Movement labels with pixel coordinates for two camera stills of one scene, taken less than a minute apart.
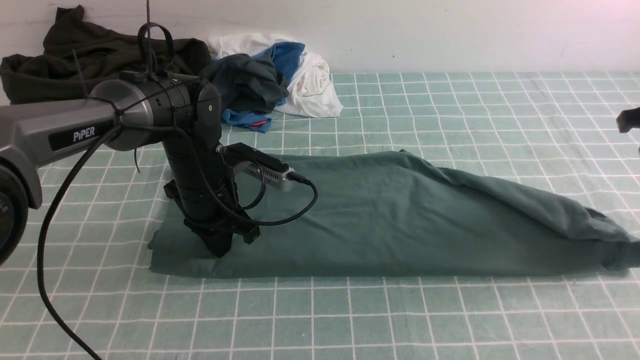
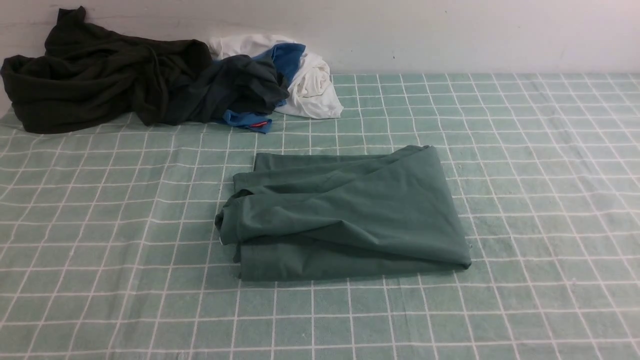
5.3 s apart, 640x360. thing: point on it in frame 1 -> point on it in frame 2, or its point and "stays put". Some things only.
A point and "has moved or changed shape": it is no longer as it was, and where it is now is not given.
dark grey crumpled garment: (247, 83) stays put
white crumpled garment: (311, 91) stays put
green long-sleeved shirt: (389, 214) has moved or changed shape
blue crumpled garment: (287, 55) stays put
